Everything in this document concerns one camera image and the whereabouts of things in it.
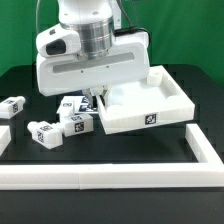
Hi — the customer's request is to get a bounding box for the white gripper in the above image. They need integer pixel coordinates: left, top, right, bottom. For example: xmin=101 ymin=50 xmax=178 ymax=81
xmin=36 ymin=23 xmax=150 ymax=108

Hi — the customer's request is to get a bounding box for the white square table top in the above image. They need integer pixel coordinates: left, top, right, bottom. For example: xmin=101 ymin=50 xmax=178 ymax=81
xmin=96 ymin=66 xmax=195 ymax=134

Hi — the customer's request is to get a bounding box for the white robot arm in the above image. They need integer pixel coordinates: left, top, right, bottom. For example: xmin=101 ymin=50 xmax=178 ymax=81
xmin=36 ymin=0 xmax=150 ymax=96

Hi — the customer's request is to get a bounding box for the white sheet with tags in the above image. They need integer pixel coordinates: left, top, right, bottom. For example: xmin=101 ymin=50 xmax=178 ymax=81
xmin=56 ymin=95 xmax=100 ymax=115

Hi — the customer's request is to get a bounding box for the white part left edge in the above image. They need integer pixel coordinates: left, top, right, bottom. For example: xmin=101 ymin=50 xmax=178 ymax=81
xmin=0 ymin=126 xmax=11 ymax=156

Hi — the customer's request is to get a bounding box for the white L-shaped obstacle fence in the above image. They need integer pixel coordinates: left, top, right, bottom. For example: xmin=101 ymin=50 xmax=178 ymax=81
xmin=0 ymin=124 xmax=224 ymax=190

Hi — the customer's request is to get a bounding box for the white thin cable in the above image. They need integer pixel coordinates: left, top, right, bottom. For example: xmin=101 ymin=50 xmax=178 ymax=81
xmin=34 ymin=0 xmax=42 ymax=38

